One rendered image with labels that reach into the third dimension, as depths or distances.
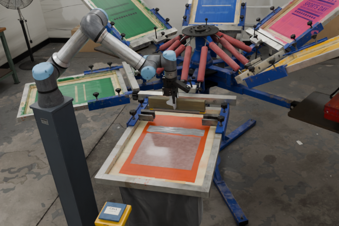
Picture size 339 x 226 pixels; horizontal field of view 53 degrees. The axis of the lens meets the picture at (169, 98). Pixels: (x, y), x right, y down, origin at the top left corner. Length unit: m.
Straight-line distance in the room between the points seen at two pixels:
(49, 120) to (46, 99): 0.13
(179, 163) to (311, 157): 1.95
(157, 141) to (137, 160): 0.20
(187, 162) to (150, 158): 0.21
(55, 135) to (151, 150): 0.59
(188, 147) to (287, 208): 1.29
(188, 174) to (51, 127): 0.87
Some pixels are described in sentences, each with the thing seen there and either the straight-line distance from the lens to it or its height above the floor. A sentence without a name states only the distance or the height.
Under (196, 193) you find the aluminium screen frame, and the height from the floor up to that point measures 0.97.
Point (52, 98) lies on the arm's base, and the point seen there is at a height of 1.25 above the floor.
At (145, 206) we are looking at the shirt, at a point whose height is 0.73.
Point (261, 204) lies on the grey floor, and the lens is 3.01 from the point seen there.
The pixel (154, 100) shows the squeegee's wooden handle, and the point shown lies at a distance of 2.12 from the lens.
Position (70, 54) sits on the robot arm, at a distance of 2.09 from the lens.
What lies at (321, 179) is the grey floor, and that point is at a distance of 3.34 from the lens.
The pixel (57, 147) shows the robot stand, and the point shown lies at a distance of 2.22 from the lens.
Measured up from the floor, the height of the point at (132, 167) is 0.95.
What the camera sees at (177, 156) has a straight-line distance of 1.91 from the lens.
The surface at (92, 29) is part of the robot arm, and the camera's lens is 1.84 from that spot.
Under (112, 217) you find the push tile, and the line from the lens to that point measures 1.62.
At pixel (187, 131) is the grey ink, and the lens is 2.10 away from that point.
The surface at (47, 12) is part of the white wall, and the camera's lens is 7.40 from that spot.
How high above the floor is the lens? 2.12
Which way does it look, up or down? 28 degrees down
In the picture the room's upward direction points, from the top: 5 degrees counter-clockwise
